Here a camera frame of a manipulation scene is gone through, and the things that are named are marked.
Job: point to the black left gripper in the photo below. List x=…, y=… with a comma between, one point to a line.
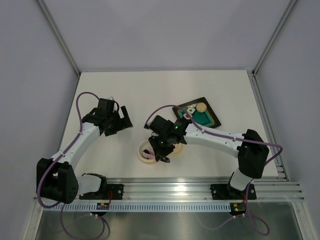
x=123, y=123

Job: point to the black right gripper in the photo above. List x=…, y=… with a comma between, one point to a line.
x=160, y=153

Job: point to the cream lid with pink handle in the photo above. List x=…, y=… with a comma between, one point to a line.
x=178, y=148

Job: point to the pink metal tongs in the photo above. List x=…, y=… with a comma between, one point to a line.
x=146, y=154

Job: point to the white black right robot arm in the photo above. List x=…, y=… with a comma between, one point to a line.
x=248, y=148

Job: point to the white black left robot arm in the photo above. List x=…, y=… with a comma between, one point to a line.
x=55, y=177

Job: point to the cream pink round bowl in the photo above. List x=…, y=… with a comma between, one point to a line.
x=145, y=145

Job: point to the red centre sushi piece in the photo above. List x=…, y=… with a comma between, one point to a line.
x=186, y=116

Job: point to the green centre sushi piece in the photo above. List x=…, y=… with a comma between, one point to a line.
x=191, y=110

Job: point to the black square plate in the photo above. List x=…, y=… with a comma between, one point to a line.
x=208, y=118

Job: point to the beige round bun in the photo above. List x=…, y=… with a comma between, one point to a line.
x=201, y=107

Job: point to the aluminium mounting rail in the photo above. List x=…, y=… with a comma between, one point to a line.
x=197, y=189

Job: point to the white slotted cable duct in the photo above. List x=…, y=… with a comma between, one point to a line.
x=148, y=207

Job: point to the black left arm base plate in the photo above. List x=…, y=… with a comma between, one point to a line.
x=112, y=191

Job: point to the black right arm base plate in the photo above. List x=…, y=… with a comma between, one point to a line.
x=222, y=191

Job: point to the left aluminium frame post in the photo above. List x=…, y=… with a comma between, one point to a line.
x=58, y=36

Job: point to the aluminium frame post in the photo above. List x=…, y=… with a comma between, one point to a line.
x=274, y=36
x=58, y=36

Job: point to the right aluminium frame post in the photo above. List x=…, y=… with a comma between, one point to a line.
x=274, y=36

